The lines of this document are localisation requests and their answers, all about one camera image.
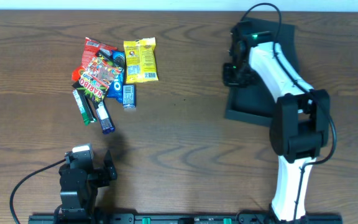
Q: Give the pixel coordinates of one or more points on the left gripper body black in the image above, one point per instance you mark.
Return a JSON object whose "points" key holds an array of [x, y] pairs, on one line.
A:
{"points": [[103, 174]]}

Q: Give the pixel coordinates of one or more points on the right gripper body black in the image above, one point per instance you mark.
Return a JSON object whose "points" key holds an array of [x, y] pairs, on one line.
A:
{"points": [[230, 74]]}

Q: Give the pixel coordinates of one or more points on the black box container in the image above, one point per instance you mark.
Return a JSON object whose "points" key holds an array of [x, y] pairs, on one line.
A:
{"points": [[254, 104]]}

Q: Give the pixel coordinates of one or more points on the dark blue bar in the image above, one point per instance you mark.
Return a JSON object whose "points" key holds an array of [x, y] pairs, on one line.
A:
{"points": [[104, 118]]}

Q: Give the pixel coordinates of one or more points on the blue Oreo pack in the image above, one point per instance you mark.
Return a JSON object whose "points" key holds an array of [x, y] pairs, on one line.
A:
{"points": [[119, 62]]}

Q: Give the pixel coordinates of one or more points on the Haribo candy bag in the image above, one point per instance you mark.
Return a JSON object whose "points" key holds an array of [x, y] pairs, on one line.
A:
{"points": [[96, 79]]}

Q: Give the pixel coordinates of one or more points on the red snack bag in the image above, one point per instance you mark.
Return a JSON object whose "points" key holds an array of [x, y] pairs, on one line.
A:
{"points": [[91, 48]]}

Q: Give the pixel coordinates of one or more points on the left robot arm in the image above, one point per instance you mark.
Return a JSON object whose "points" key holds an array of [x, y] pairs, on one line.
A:
{"points": [[79, 182]]}

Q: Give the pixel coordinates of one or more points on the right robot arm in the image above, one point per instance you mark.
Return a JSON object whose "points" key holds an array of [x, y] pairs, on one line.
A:
{"points": [[298, 130]]}

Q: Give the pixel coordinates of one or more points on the small blue gum pack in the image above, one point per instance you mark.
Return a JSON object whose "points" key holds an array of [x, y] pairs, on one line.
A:
{"points": [[128, 96]]}

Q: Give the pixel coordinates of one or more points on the green wrapped bar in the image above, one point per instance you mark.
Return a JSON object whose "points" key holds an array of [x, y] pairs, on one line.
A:
{"points": [[84, 107]]}

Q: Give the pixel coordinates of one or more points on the yellow snack bag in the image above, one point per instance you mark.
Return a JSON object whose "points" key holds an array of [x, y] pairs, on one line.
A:
{"points": [[140, 60]]}

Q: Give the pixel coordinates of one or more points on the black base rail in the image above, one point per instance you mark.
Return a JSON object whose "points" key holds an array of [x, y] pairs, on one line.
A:
{"points": [[244, 218]]}

